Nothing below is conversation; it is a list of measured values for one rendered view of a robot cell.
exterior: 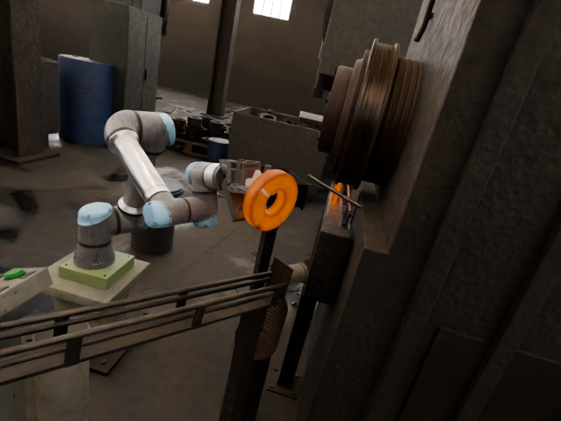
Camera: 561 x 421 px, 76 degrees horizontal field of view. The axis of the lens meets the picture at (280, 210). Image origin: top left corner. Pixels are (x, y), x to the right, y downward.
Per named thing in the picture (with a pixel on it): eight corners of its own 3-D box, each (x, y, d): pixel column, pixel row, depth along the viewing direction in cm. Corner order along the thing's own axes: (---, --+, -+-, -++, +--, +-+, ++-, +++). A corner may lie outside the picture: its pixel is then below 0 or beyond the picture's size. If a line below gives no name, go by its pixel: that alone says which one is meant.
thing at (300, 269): (305, 286, 105) (310, 268, 104) (284, 291, 99) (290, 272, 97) (290, 276, 109) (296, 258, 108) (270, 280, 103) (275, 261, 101)
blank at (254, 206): (270, 240, 92) (262, 234, 94) (306, 193, 94) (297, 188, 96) (240, 215, 80) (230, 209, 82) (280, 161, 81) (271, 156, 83)
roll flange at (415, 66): (376, 178, 147) (416, 56, 130) (386, 215, 103) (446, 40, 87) (352, 172, 148) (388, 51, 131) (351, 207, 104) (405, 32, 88)
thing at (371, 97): (352, 172, 148) (388, 51, 131) (351, 207, 104) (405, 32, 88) (337, 168, 149) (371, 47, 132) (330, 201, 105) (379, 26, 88)
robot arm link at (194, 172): (205, 186, 115) (204, 159, 113) (225, 190, 107) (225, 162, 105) (183, 189, 109) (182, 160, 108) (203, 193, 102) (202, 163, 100)
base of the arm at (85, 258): (63, 264, 137) (63, 241, 134) (88, 247, 151) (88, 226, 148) (101, 273, 136) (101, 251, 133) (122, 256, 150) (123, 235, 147)
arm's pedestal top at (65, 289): (27, 289, 133) (26, 280, 132) (84, 251, 163) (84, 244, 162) (106, 312, 131) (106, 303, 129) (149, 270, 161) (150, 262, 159)
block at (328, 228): (335, 294, 119) (356, 230, 110) (334, 307, 111) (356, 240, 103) (304, 285, 120) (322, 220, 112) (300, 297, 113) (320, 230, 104)
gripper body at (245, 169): (240, 162, 88) (212, 159, 97) (240, 196, 90) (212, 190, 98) (263, 161, 94) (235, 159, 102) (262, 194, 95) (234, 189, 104)
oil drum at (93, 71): (125, 141, 447) (129, 66, 415) (93, 149, 392) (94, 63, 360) (83, 129, 454) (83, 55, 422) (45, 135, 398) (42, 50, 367)
